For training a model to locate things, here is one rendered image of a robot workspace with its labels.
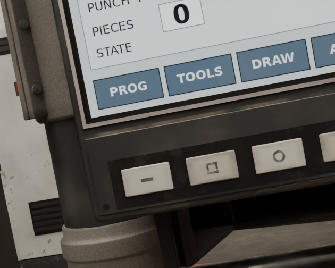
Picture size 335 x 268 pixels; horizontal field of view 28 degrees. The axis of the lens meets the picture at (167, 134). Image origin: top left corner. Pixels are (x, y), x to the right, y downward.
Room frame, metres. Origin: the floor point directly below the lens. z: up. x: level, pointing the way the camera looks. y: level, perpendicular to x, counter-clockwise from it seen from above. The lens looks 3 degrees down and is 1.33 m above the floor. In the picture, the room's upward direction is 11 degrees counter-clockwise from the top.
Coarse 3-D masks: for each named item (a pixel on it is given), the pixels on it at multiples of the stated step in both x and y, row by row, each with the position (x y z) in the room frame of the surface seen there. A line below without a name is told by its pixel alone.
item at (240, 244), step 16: (304, 224) 1.52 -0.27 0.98; (320, 224) 1.49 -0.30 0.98; (224, 240) 1.51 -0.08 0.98; (240, 240) 1.48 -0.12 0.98; (256, 240) 1.45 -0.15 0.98; (272, 240) 1.42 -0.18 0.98; (288, 240) 1.40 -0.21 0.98; (304, 240) 1.37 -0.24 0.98; (320, 240) 1.35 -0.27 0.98; (208, 256) 1.39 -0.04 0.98; (224, 256) 1.37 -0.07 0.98; (240, 256) 1.34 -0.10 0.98
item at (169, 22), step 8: (184, 0) 0.50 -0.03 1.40; (192, 0) 0.50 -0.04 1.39; (160, 8) 0.50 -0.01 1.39; (168, 8) 0.50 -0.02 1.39; (176, 8) 0.50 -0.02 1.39; (184, 8) 0.50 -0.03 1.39; (192, 8) 0.50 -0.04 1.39; (200, 8) 0.50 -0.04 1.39; (160, 16) 0.50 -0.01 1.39; (168, 16) 0.50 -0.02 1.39; (176, 16) 0.50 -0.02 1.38; (184, 16) 0.50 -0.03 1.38; (192, 16) 0.50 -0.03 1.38; (200, 16) 0.50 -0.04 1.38; (168, 24) 0.50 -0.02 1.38; (176, 24) 0.50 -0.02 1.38; (184, 24) 0.50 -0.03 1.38; (192, 24) 0.50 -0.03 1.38; (200, 24) 0.50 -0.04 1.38
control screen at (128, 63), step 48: (96, 0) 0.51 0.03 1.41; (144, 0) 0.50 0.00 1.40; (240, 0) 0.50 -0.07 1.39; (288, 0) 0.49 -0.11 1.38; (96, 48) 0.51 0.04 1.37; (144, 48) 0.50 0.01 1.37; (192, 48) 0.50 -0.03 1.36; (240, 48) 0.50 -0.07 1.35; (288, 48) 0.49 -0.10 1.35; (96, 96) 0.51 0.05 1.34; (144, 96) 0.50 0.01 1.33; (192, 96) 0.50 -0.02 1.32
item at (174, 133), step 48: (240, 96) 0.49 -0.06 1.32; (288, 96) 0.49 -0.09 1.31; (96, 144) 0.51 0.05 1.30; (144, 144) 0.50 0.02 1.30; (192, 144) 0.50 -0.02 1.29; (240, 144) 0.49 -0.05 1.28; (288, 144) 0.49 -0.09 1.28; (96, 192) 0.51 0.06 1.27; (144, 192) 0.50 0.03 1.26; (192, 192) 0.50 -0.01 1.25; (240, 192) 0.50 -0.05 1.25
